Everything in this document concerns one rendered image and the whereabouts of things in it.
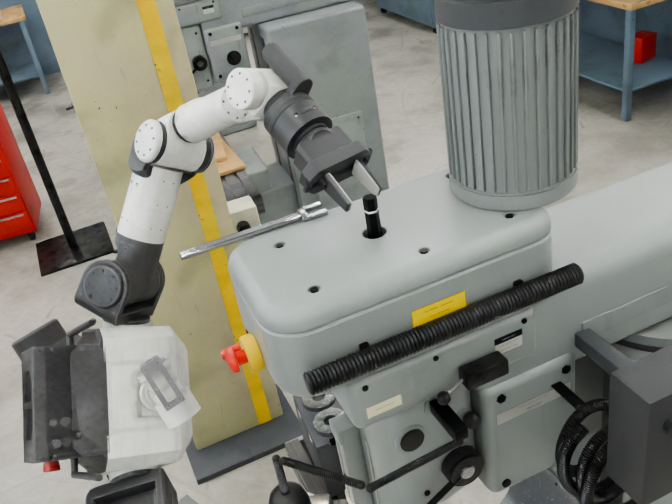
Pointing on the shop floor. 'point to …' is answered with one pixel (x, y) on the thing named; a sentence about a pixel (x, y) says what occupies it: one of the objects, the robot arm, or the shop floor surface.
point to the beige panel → (250, 427)
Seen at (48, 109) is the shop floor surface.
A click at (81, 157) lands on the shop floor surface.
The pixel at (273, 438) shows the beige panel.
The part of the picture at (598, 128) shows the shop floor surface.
